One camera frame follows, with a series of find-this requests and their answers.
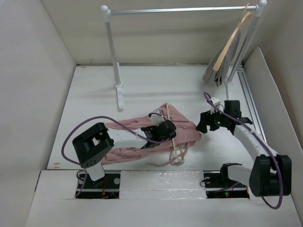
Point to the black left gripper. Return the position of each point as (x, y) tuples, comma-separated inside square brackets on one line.
[(170, 136)]

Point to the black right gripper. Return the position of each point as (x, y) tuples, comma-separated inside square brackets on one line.
[(206, 119)]

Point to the pink trousers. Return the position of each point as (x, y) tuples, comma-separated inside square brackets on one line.
[(186, 137)]

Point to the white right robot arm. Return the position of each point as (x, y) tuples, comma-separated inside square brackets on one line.
[(271, 174)]

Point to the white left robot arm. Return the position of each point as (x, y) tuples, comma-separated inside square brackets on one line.
[(94, 143)]

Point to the tan wooden hanger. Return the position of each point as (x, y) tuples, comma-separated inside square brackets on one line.
[(245, 15)]

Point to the grey hanging garment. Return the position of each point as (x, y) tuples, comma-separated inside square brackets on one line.
[(220, 76)]

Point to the white clothes rack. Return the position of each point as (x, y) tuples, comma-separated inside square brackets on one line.
[(256, 11)]

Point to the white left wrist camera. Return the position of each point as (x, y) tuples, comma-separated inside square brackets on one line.
[(156, 117)]

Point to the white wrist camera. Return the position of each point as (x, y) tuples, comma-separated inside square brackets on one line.
[(156, 117), (215, 104)]

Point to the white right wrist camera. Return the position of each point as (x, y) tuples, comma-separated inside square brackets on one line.
[(215, 104)]

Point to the aluminium rail right side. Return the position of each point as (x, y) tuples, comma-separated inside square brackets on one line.
[(250, 102)]

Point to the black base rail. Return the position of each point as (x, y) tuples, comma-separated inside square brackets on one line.
[(159, 185)]

